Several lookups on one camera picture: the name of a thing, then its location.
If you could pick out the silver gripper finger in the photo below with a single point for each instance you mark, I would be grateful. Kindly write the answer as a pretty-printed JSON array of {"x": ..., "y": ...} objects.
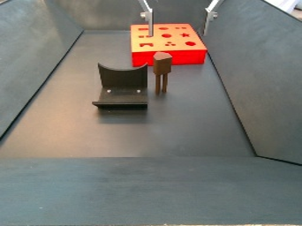
[
  {"x": 148, "y": 15},
  {"x": 212, "y": 13}
]

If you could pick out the brown three prong peg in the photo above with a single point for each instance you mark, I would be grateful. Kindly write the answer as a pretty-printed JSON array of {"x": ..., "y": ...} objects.
[{"x": 162, "y": 68}]

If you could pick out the red shape sorting board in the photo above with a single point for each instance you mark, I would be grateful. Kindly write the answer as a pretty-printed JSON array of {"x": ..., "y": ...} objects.
[{"x": 176, "y": 39}]

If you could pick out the black curved peg stand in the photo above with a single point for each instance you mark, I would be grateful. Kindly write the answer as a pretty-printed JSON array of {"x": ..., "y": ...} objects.
[{"x": 124, "y": 87}]

